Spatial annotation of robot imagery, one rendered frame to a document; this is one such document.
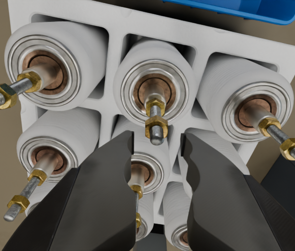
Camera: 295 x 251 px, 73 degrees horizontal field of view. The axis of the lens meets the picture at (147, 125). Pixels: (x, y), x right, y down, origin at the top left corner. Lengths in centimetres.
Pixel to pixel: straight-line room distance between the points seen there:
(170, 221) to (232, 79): 25
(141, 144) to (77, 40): 14
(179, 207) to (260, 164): 36
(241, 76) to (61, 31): 19
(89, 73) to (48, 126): 9
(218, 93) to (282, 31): 32
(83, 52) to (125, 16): 8
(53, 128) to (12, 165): 46
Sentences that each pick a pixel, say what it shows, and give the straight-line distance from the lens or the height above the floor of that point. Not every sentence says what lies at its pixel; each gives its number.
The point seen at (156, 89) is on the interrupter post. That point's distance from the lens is 20.
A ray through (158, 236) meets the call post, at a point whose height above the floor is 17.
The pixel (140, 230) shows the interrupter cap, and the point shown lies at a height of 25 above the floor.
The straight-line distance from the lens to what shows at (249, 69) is 26.
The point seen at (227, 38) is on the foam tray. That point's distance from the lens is 30.
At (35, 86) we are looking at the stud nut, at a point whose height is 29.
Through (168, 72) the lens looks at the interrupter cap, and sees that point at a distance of 22.
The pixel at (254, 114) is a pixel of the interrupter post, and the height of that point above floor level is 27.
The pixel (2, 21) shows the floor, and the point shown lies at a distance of 56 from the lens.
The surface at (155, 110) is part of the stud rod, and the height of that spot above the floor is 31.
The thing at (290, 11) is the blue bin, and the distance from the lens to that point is 42.
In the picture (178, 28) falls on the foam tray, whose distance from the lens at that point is 29.
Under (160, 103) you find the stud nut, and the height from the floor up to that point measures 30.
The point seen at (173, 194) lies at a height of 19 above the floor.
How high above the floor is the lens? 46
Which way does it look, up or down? 62 degrees down
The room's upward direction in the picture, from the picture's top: 178 degrees counter-clockwise
